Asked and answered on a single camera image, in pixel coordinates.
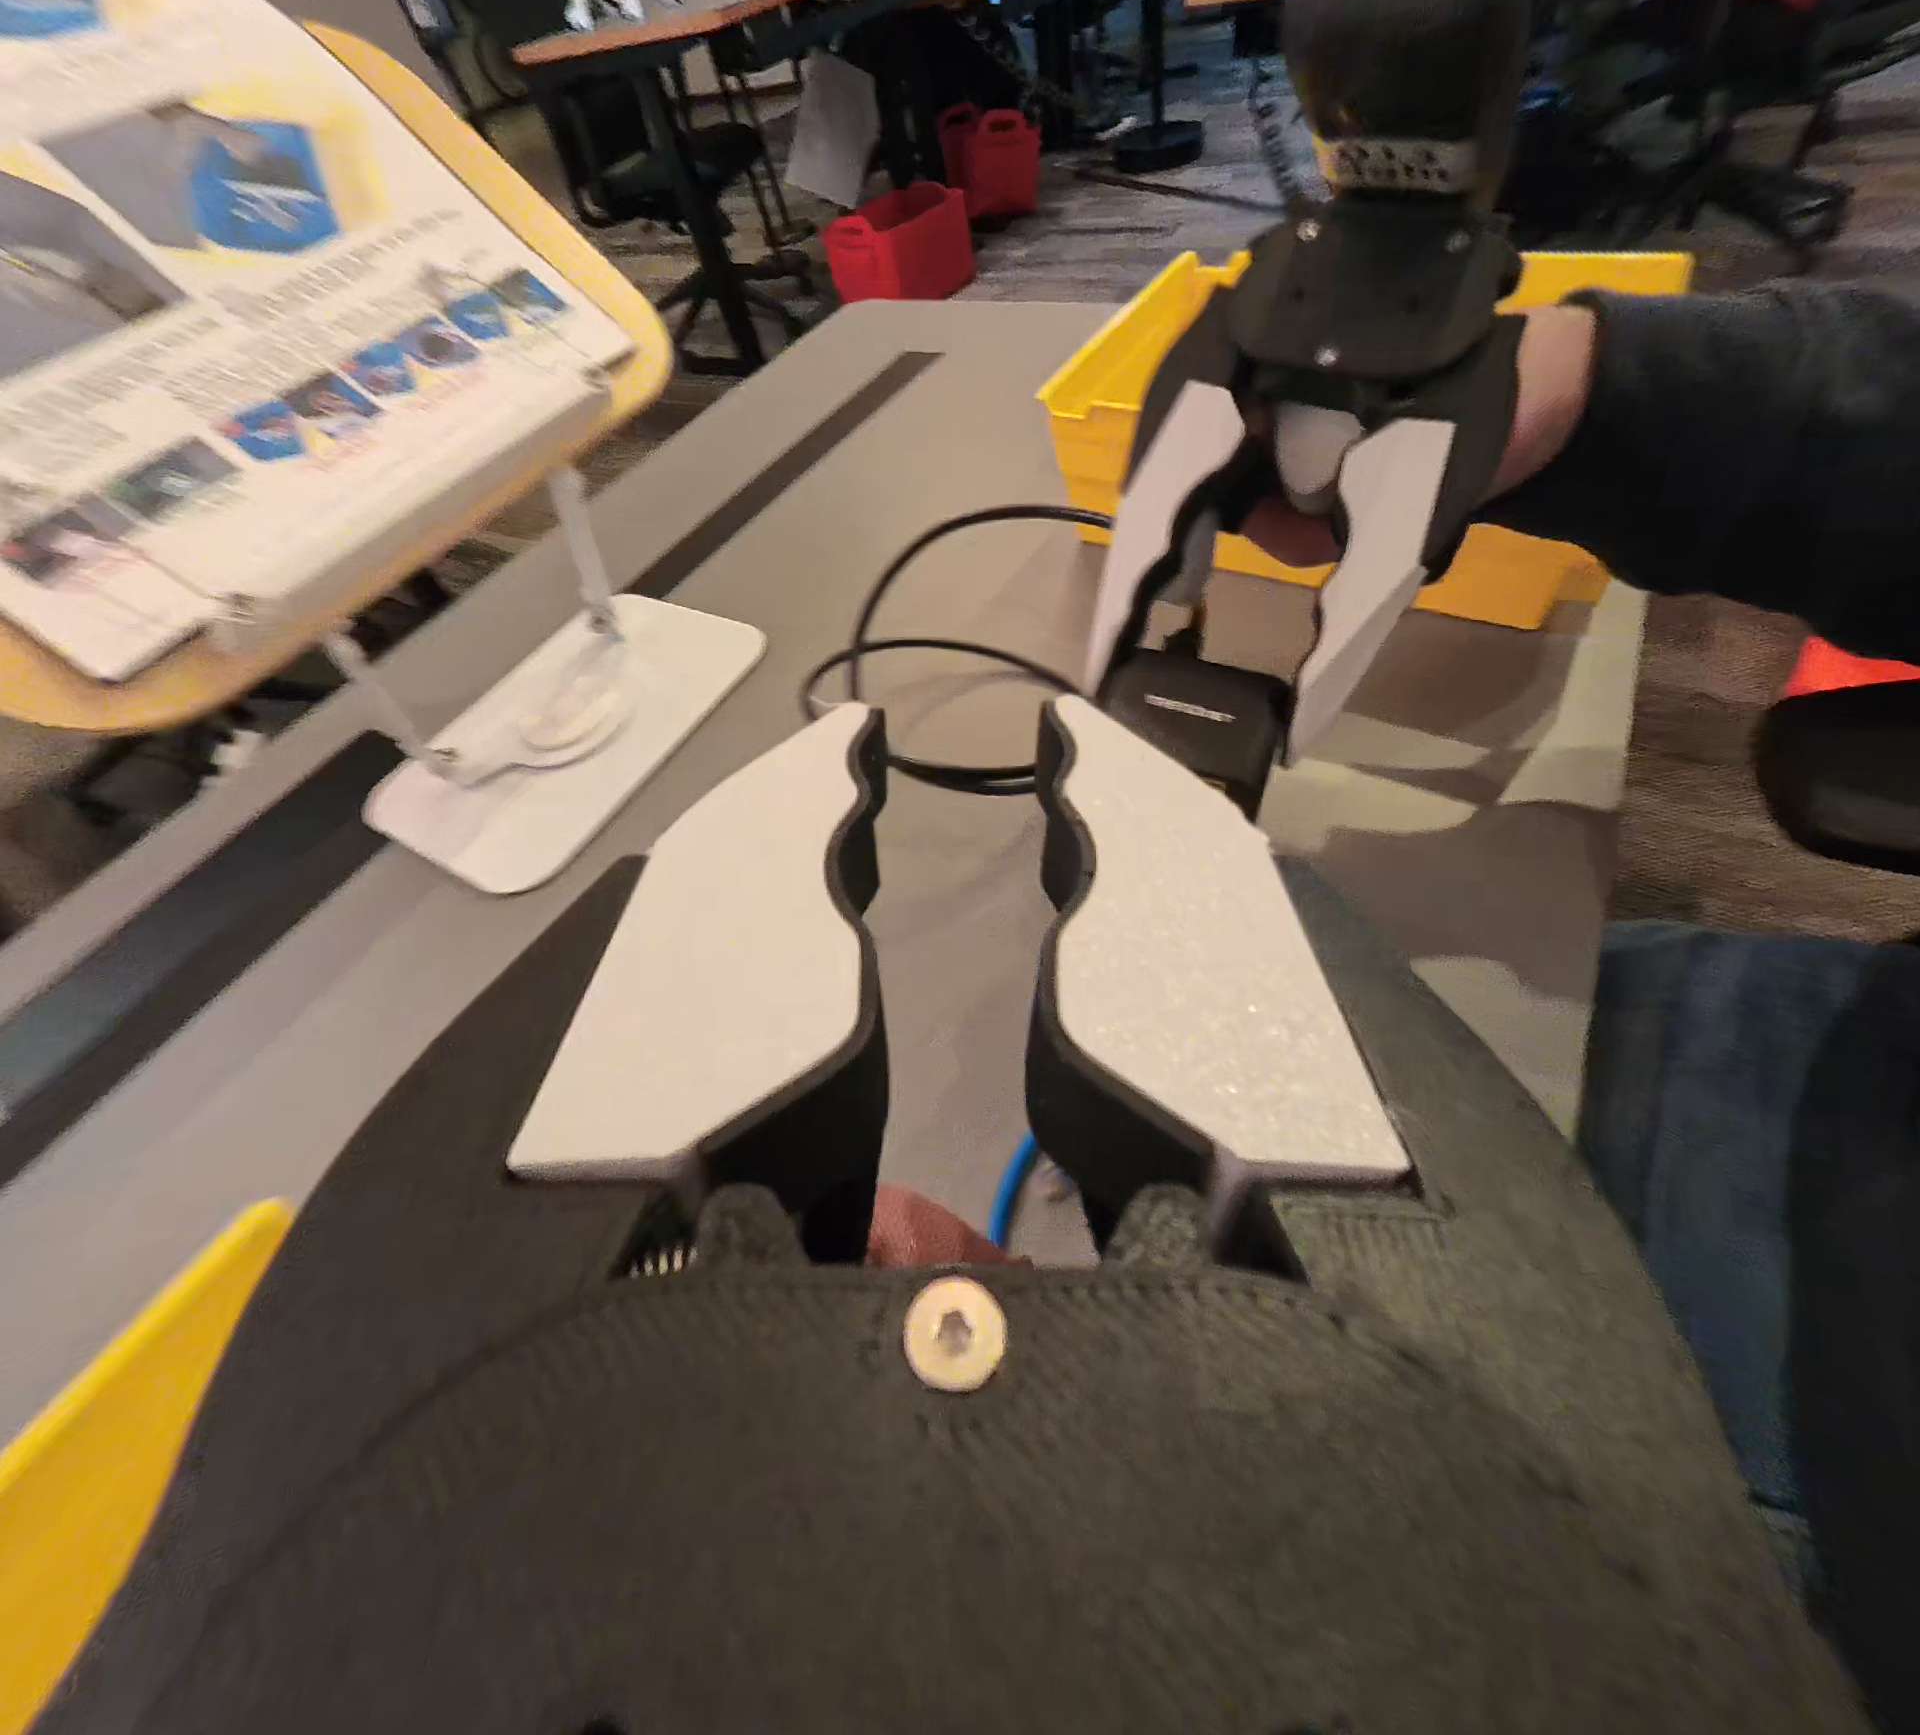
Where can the person's right hand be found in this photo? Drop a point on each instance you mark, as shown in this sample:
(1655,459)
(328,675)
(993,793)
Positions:
(1544,391)

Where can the brochure on white stand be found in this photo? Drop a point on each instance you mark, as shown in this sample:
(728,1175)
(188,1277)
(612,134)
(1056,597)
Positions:
(301,309)

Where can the person's blue jeans leg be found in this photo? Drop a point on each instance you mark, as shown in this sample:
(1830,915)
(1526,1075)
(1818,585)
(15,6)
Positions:
(1754,1239)

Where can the red plastic bin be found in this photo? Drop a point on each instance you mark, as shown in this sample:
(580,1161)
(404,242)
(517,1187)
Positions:
(900,242)
(993,160)

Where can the person's right forearm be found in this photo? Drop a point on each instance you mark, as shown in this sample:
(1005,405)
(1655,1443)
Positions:
(1754,459)

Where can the black ethernet adapter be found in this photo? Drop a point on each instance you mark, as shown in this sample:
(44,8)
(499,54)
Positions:
(1200,721)

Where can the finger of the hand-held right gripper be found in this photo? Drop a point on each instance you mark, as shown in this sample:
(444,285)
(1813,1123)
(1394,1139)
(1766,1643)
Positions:
(1389,549)
(1162,503)

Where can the white paper sheet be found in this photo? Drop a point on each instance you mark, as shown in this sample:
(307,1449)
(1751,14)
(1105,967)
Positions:
(833,122)

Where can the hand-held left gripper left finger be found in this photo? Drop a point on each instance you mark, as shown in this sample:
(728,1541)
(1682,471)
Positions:
(704,985)

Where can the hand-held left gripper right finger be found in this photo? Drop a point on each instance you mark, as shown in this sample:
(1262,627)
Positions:
(1200,985)

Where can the yellow plastic bin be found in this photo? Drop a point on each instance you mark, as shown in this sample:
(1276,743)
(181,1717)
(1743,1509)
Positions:
(105,1435)
(1140,383)

